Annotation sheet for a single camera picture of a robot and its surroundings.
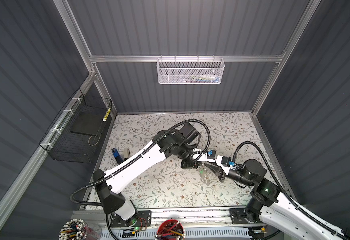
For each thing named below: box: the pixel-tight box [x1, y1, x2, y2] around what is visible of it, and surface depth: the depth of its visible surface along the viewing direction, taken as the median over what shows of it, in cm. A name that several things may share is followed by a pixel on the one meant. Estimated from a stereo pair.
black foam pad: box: [70, 110, 107, 137], surface depth 78 cm
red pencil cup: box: [155, 219, 185, 240], surface depth 62 cm
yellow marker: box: [102, 107, 111, 122], surface depth 82 cm
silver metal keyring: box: [199, 166, 207, 178], surface depth 67 cm
